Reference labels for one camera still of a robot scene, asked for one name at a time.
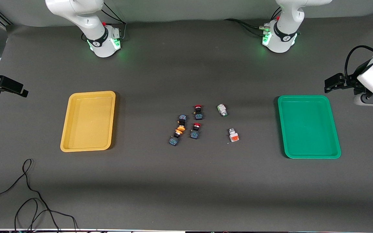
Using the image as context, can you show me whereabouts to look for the loose black cable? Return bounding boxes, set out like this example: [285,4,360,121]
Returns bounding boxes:
[0,158,78,232]

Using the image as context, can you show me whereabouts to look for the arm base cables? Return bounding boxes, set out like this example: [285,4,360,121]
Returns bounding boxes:
[100,3,127,42]
[224,6,282,37]

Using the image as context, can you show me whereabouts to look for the green plastic tray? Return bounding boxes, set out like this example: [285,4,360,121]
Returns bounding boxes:
[277,95,342,159]

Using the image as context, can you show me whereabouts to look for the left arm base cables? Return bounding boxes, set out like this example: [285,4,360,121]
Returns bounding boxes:
[224,6,282,37]

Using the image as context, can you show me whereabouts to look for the yellow plastic tray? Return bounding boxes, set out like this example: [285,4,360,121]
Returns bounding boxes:
[60,91,116,152]

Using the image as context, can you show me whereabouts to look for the yellow push button switch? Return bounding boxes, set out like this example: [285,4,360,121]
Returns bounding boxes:
[177,114,187,132]
[168,129,182,147]

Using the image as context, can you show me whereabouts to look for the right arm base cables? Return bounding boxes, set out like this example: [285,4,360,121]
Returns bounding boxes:
[100,3,127,42]

